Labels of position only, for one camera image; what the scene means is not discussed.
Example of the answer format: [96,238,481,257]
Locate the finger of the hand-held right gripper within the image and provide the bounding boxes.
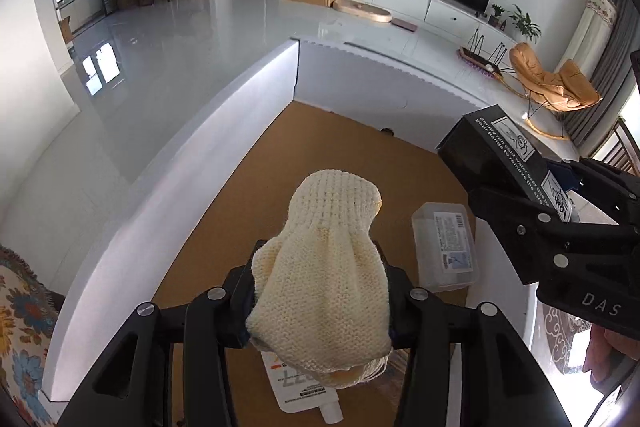
[547,157,640,225]
[469,185,640,286]

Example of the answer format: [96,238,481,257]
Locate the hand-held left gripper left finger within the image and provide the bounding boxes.
[57,252,261,427]

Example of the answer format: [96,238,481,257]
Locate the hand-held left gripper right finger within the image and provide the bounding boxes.
[382,254,563,427]

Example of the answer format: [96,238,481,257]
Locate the clear plastic labelled box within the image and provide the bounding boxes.
[411,202,481,293]

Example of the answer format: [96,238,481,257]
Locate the black printed carton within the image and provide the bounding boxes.
[435,104,581,225]

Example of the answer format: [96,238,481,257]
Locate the white pouch with spout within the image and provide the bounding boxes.
[260,349,343,425]

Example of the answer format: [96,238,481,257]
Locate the white cardboard box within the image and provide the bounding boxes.
[39,38,551,427]

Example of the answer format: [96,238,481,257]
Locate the person's right hand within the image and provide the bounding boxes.
[585,324,640,375]

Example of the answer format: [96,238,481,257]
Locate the wooden railing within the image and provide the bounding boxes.
[592,117,640,178]

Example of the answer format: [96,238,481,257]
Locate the grey window curtain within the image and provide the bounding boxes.
[565,0,640,148]

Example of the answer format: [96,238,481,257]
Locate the orange rocking lounge chair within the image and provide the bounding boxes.
[502,43,603,140]

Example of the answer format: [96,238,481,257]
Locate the purple fringed floor mat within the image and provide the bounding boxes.
[457,48,506,80]

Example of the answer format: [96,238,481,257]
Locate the white floral curtain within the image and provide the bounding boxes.
[555,0,621,82]

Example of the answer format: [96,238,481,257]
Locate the tall leafy potted plant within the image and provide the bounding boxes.
[507,4,542,42]

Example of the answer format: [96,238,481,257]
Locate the floral patterned blanket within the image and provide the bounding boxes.
[0,246,66,427]

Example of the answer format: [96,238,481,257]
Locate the round wooden cat scratcher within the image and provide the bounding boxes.
[334,0,393,25]

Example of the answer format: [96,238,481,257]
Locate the black metal wire stand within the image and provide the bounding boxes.
[467,27,511,72]

